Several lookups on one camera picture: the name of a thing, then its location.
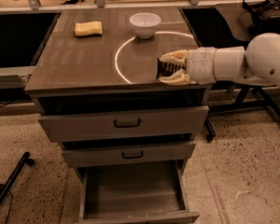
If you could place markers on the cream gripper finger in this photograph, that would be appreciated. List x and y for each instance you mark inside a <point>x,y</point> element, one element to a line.
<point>181,77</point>
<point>177,57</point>

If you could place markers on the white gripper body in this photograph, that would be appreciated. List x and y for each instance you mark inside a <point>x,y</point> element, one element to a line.
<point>202,64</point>

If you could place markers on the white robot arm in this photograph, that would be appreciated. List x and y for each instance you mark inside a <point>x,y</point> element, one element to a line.
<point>258,64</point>

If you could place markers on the top grey drawer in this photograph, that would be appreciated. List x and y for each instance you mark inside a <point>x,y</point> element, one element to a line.
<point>96,126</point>

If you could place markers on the grey drawer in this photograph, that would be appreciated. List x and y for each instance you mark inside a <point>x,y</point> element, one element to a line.
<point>96,126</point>
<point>138,193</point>
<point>100,156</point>

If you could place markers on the middle grey drawer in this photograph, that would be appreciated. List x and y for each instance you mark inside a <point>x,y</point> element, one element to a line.
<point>100,156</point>

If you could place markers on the grey drawer cabinet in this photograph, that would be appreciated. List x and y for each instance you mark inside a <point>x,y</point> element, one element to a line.
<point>112,72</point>

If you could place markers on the bottom grey drawer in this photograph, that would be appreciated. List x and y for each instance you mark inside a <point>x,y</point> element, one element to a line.
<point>138,193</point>

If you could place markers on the white bowl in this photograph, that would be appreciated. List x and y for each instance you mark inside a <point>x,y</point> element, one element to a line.
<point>145,24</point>

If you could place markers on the black stand with side table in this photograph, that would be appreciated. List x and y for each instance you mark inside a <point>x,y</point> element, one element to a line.
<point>226,25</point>

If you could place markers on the black VR headset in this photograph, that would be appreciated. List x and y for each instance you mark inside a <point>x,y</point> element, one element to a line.
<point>265,15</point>

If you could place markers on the yellow sponge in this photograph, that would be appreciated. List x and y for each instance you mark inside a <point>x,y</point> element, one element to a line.
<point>88,28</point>

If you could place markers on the black wheeled leg left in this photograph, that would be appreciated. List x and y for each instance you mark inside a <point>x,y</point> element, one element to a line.
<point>4,188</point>

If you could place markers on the black top drawer handle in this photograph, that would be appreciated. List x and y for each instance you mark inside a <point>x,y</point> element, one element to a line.
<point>126,123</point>

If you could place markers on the black drawer handle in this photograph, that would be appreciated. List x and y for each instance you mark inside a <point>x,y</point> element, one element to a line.
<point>126,123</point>
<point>133,155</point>

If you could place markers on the black middle drawer handle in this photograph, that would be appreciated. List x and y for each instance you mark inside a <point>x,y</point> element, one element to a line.
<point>133,155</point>

